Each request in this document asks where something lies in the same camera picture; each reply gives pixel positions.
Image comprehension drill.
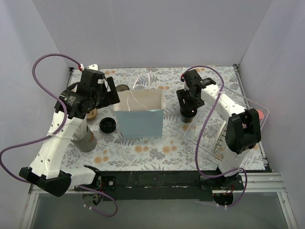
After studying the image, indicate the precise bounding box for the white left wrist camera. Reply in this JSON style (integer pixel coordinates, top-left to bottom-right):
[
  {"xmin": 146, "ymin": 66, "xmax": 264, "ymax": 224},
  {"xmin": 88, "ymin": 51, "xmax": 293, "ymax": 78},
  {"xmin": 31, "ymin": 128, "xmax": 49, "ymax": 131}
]
[{"xmin": 78, "ymin": 63, "xmax": 99, "ymax": 71}]

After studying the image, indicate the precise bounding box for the brown cardboard cup carrier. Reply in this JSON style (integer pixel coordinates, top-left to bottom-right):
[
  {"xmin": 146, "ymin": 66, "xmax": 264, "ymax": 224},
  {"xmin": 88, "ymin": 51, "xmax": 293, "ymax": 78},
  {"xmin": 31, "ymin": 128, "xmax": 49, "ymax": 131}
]
[{"xmin": 86, "ymin": 108, "xmax": 98, "ymax": 121}]

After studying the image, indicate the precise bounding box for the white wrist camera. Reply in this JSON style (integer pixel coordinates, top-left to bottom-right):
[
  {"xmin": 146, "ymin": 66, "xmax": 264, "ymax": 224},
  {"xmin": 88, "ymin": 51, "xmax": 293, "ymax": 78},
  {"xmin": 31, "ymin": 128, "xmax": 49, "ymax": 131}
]
[
  {"xmin": 180, "ymin": 74, "xmax": 185, "ymax": 82},
  {"xmin": 78, "ymin": 63, "xmax": 99, "ymax": 71}
]

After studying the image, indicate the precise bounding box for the light blue paper bag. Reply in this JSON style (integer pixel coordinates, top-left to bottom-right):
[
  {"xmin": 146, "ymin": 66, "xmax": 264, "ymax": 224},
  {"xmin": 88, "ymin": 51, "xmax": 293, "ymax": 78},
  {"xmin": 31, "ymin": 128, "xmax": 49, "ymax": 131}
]
[{"xmin": 113, "ymin": 73, "xmax": 166, "ymax": 138}]

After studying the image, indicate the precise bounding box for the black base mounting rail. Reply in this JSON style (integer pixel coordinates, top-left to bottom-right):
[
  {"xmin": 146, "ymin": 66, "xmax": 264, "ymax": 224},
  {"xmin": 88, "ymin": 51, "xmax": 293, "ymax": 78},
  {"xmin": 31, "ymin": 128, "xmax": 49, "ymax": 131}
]
[{"xmin": 33, "ymin": 167, "xmax": 282, "ymax": 203}]

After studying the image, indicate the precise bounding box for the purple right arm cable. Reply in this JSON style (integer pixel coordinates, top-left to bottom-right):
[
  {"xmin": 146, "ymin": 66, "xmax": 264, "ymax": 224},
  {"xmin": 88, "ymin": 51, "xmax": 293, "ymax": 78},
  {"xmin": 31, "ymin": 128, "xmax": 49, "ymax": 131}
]
[{"xmin": 182, "ymin": 66, "xmax": 248, "ymax": 208}]

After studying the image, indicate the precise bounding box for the clear plastic dish rack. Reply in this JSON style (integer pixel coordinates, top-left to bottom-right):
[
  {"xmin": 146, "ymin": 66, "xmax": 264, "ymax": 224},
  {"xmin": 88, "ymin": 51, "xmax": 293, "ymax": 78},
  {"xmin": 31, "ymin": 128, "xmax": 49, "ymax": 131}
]
[{"xmin": 184, "ymin": 85, "xmax": 269, "ymax": 172}]

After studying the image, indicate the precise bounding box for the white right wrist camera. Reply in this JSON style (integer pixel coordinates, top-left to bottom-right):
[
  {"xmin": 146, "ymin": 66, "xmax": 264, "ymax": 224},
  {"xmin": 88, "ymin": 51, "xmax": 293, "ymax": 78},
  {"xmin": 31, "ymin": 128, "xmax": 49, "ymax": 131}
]
[{"xmin": 180, "ymin": 74, "xmax": 185, "ymax": 82}]

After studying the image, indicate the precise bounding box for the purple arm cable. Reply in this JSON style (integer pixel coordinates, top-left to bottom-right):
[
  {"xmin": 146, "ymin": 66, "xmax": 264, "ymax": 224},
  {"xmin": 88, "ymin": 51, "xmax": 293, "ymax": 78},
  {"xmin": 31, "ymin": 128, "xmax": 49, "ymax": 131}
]
[
  {"xmin": 182, "ymin": 66, "xmax": 248, "ymax": 208},
  {"xmin": 0, "ymin": 53, "xmax": 119, "ymax": 218}
]

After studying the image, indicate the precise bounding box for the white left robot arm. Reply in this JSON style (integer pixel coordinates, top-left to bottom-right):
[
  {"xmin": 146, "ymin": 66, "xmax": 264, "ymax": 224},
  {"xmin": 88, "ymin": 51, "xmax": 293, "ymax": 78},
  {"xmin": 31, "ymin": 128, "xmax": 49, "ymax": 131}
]
[{"xmin": 19, "ymin": 69, "xmax": 120, "ymax": 197}]

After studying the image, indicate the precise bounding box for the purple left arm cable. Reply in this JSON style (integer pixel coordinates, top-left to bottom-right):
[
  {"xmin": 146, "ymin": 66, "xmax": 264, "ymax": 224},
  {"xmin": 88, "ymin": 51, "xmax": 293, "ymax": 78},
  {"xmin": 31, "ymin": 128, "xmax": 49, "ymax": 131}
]
[{"xmin": 0, "ymin": 53, "xmax": 119, "ymax": 218}]

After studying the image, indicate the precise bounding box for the dark takeout coffee cup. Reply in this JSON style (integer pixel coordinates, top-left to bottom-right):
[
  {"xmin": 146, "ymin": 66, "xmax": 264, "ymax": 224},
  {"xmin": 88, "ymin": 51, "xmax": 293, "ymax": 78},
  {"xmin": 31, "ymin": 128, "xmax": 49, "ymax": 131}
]
[{"xmin": 181, "ymin": 113, "xmax": 197, "ymax": 123}]

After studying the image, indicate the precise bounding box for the pink cylindrical bottle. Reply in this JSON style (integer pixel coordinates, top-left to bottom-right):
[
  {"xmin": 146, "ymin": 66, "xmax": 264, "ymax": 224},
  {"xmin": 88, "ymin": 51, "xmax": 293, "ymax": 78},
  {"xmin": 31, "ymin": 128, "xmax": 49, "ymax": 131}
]
[{"xmin": 257, "ymin": 110, "xmax": 264, "ymax": 120}]

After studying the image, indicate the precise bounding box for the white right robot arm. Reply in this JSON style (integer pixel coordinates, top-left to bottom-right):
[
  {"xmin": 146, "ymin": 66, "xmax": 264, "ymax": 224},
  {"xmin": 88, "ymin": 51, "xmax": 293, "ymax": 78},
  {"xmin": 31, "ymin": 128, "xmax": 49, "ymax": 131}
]
[{"xmin": 176, "ymin": 67, "xmax": 262, "ymax": 190}]

